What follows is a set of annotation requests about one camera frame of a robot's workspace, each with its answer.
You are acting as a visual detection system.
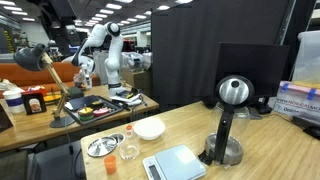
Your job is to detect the glass electric kettle black handle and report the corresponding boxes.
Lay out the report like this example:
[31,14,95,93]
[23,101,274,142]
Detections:
[198,74,256,167]

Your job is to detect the translucent plastic container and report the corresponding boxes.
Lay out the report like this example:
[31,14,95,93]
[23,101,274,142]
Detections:
[292,30,320,84]

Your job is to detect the black plastic tray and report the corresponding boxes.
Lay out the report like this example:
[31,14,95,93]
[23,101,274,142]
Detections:
[63,94,124,126]

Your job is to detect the stacked colourful toy rings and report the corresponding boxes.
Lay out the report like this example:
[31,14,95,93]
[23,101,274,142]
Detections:
[77,104,95,122]

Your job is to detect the clear storage box blue tape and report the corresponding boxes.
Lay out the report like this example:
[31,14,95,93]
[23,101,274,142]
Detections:
[273,80,320,118]

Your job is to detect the white cup blue band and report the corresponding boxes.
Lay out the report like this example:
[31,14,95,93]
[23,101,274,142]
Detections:
[2,88,26,115]

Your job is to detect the clear glass cup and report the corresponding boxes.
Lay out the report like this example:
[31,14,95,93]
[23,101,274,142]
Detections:
[118,131,141,161]

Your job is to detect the orange sofa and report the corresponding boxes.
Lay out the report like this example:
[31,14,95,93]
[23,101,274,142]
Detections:
[0,61,101,98]

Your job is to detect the black curtain partition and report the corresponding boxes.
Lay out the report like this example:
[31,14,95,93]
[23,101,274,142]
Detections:
[150,0,298,111]

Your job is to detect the black computer monitor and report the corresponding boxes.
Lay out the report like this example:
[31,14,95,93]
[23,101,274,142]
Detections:
[213,42,290,116]

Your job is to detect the small white bottle orange cap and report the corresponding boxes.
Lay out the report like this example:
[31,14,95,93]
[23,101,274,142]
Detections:
[125,124,134,138]

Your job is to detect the white ceramic bowl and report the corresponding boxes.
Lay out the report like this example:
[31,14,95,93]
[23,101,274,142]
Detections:
[133,117,166,141]

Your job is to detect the black keyboard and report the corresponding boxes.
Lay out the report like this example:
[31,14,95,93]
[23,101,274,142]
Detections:
[291,113,320,139]

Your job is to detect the black photo frame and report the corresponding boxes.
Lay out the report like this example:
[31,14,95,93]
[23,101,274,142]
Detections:
[21,92,48,116]

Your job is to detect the grey wooden desk lamp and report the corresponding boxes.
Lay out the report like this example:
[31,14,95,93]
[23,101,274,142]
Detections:
[13,43,77,129]

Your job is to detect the cardboard box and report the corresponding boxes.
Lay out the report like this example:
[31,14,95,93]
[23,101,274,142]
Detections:
[120,68,153,90]

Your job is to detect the white digital kitchen scale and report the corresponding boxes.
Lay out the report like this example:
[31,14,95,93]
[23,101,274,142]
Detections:
[142,144,207,180]

